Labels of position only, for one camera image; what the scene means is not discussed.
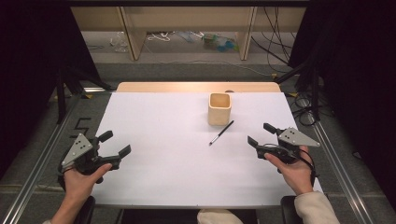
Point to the person's left hand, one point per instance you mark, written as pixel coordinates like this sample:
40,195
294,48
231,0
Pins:
79,186

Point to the black chair armrest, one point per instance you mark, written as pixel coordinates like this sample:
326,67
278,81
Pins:
288,211
87,211

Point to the person's knee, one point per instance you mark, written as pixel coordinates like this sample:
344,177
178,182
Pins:
218,217

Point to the black curtain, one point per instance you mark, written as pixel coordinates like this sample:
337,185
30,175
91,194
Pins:
28,62
358,77

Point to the person's right hand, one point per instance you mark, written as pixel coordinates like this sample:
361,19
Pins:
297,177

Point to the wooden table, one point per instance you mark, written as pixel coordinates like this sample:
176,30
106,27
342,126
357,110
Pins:
193,87

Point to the aluminium rail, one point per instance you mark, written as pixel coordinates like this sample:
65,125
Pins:
34,174
339,168

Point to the white table sheet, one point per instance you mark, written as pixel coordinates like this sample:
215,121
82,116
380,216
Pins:
168,174

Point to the beige wooden desk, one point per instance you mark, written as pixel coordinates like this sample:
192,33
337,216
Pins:
186,18

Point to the black tripod stand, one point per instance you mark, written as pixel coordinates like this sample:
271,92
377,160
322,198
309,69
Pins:
314,90
62,93

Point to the black pen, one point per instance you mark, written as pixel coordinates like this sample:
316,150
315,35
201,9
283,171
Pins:
221,132

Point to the beige square pen holder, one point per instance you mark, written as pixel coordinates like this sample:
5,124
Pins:
219,115

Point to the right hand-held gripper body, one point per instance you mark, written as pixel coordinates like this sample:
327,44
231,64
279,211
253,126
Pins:
294,138

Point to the green and blue packet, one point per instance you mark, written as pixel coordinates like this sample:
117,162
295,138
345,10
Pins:
219,43

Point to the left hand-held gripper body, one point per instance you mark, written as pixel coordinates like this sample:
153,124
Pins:
80,149

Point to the clear plastic bag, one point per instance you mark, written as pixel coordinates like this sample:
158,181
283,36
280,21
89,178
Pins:
119,42

